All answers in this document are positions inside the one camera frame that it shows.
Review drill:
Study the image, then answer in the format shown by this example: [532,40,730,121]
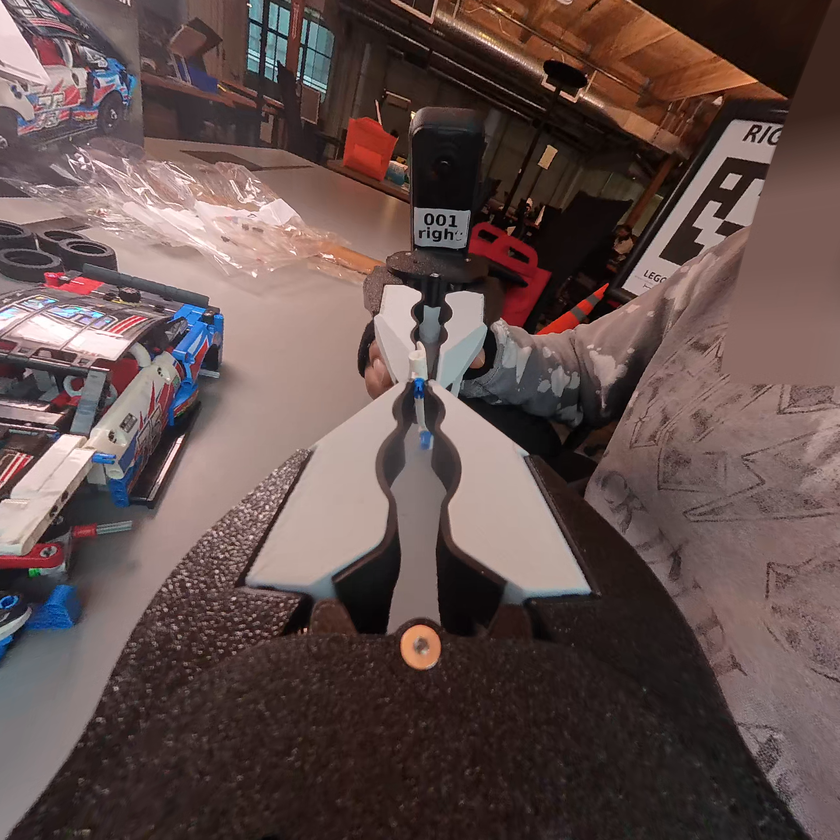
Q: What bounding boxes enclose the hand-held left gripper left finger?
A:
[246,379,404,601]

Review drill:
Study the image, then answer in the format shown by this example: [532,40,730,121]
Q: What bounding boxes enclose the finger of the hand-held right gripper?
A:
[430,292,491,396]
[374,282,424,387]

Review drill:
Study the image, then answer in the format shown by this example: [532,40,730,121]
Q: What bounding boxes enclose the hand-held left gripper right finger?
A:
[427,382,599,601]

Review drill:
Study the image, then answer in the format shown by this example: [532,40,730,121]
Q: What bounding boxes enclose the white brick assembly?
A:
[406,348,435,452]

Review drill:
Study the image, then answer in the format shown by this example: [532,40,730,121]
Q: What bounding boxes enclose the brick-built toy race car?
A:
[0,266,225,575]

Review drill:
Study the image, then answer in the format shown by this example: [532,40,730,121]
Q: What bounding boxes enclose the person's right forearm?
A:
[459,282,657,434]

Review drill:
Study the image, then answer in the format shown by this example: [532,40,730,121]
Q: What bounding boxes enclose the grey desk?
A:
[0,138,421,834]

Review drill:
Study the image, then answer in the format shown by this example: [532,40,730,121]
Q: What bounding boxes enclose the person's right hand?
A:
[366,341,398,401]

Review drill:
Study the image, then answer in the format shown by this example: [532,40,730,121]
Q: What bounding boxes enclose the red plastic bin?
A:
[343,117,398,181]

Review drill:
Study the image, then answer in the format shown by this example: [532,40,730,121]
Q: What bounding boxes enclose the orange traffic cone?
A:
[538,283,611,336]

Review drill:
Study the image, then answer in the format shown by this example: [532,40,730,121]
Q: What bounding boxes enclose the paned window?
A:
[246,0,336,89]

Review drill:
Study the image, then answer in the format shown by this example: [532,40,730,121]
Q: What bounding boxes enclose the person's grey sweatshirt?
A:
[584,223,840,840]

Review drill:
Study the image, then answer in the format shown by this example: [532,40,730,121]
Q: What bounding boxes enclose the clear plastic bags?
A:
[0,141,368,277]

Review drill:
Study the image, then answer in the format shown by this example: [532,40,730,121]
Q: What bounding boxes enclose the framed marker sign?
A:
[620,98,788,303]

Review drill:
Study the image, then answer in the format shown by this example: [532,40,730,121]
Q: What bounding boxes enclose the printed toy car box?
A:
[0,0,145,148]

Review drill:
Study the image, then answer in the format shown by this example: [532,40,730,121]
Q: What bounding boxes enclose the red case black handle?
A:
[469,222,552,329]

